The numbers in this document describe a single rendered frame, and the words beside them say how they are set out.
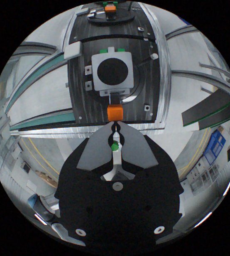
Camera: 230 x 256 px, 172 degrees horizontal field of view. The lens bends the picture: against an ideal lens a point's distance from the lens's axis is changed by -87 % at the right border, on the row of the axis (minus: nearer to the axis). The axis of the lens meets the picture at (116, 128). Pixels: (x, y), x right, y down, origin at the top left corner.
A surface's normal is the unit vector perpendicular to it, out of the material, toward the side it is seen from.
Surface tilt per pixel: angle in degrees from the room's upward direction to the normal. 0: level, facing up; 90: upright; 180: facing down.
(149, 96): 0
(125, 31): 0
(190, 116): 90
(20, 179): 90
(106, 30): 0
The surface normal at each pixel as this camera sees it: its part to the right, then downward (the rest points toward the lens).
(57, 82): 0.03, 0.53
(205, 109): -0.99, -0.10
